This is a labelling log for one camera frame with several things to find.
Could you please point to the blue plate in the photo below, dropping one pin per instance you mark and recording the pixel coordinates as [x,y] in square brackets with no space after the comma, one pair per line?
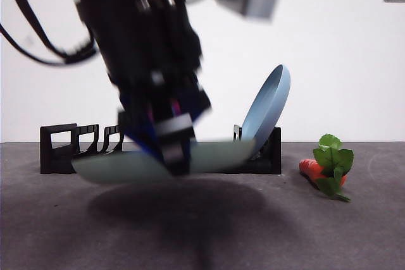
[269,108]

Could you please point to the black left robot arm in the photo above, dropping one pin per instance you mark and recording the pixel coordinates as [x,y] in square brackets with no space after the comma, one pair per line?
[142,45]

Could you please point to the black plate rack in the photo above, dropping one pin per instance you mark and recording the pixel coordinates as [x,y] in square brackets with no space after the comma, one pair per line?
[57,164]

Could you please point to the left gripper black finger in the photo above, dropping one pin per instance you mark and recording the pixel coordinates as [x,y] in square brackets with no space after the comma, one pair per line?
[177,143]
[139,131]

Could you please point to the green plate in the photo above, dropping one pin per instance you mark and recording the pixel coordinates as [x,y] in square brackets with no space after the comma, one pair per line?
[221,156]

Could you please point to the orange carrot with green leaves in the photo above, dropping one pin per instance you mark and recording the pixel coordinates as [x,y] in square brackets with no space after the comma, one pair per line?
[311,169]

